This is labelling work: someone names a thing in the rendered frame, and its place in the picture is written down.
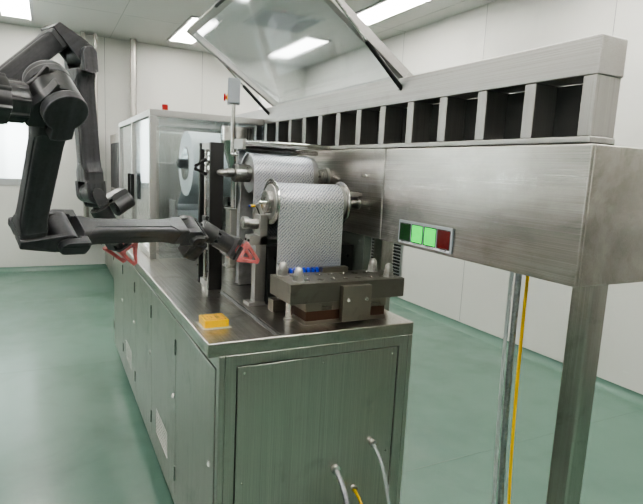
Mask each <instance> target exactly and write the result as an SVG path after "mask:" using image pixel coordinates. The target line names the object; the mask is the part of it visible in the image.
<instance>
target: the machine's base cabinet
mask: <svg viewBox="0 0 643 504"><path fill-rule="evenodd" d="M113 260H114V329H115V344H116V347H117V350H118V353H119V355H120V358H121V361H122V363H123V366H124V369H125V372H126V374H127V377H128V380H129V382H130V385H131V388H132V391H133V393H134V396H135V399H136V401H137V404H138V407H139V410H140V412H141V415H142V418H143V420H144V423H145V426H146V429H147V431H148V434H149V437H150V439H151V442H152V445H153V447H154V450H155V453H156V456H157V458H158V461H159V464H160V466H161V469H162V472H163V475H164V477H165V480H166V483H167V485H168V488H169V491H170V494H171V496H172V499H173V502H174V504H344V501H343V496H342V493H341V489H340V486H339V483H338V480H337V478H336V476H335V475H334V474H333V473H332V472H331V470H330V469H331V467H332V465H334V464H337V465H339V467H340V468H341V470H340V473H341V475H342V478H343V480H344V483H345V486H346V489H347V493H348V497H349V502H350V504H359V501H358V499H357V497H356V495H355V493H353V492H352V491H351V490H350V487H351V485H353V484H355V485H356V486H357V487H358V490H357V492H358V494H359V496H360V498H361V501H362V503H363V504H387V500H386V492H385V485H384V479H383V474H382V470H381V466H380V462H379V460H378V457H377V454H376V452H375V450H374V448H373V447H371V446H370V445H369V441H370V440H371V439H374V440H376V441H377V445H376V446H377V448H378V450H379V452H380V455H381V457H382V460H383V464H384V467H385V471H386V476H387V481H388V487H389V494H390V503H391V504H400V493H401V480H402V467H403V454H404V441H405V428H406V415H407V402H408V389H409V376H410V363H411V350H412V337H413V335H412V334H409V335H400V336H392V337H383V338H375V339H366V340H358V341H350V342H341V343H333V344H324V345H316V346H307V347H299V348H290V349H282V350H274V351H265V352H257V353H248V354H240V355H231V356H223V357H214V358H208V357H207V356H206V355H205V354H204V352H203V351H202V350H201V349H200V347H199V346H198V345H197V344H196V342H195V341H194V340H193V339H192V338H191V336H190V335H189V334H188V333H187V331H186V330H185V329H184V328H183V326H182V325H181V324H180V323H179V321H178V320H177V319H176V318H175V316H174V315H173V314H172V313H171V311H170V310H169V309H168V308H167V306H166V305H165V304H164V303H163V301H162V300H161V299H160V298H159V296H158V295H157V294H156V293H155V292H154V290H153V289H152V288H151V287H150V285H149V284H148V283H147V282H146V280H145V279H144V278H143V277H142V275H141V274H140V273H139V272H138V270H137V269H136V268H135V267H134V266H133V265H132V264H131V263H129V262H128V261H126V262H124V263H122V262H121V261H119V260H118V259H116V258H115V257H113Z"/></svg>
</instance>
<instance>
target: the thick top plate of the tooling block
mask: <svg viewBox="0 0 643 504"><path fill-rule="evenodd" d="M367 270H368V269H366V270H348V272H333V273H321V272H304V273H303V275H304V281H305V282H303V283H295V282H292V280H293V275H294V273H288V275H289V276H287V277H280V276H277V274H270V293H271V294H273V295H274V296H276V297H278V298H279V299H281V300H283V301H284V302H286V303H288V304H289V305H296V304H309V303H322V302H335V301H340V291H341V285H352V284H368V283H369V284H371V285H372V295H371V299H373V298H386V297H399V296H403V292H404V278H403V277H400V276H397V275H394V274H393V276H394V277H393V278H387V277H383V274H384V271H382V270H379V269H377V270H378V272H369V271H367Z"/></svg>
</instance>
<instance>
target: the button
mask: <svg viewBox="0 0 643 504"><path fill-rule="evenodd" d="M199 323H200V324H201V325H202V326H203V327H204V328H215V327H226V326H229V319H228V318H227V317H226V316H224V315H223V314H222V313H218V314H205V315H199Z"/></svg>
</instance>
